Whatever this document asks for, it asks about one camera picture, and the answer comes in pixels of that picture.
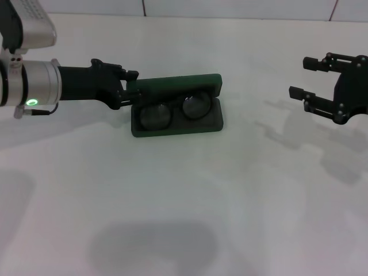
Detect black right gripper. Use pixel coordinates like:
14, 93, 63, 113
289, 52, 368, 126

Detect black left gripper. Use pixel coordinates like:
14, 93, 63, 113
57, 59, 144, 110

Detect green glasses case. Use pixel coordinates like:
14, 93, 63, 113
126, 74, 224, 138

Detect black glasses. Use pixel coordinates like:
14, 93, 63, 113
140, 91, 213, 130

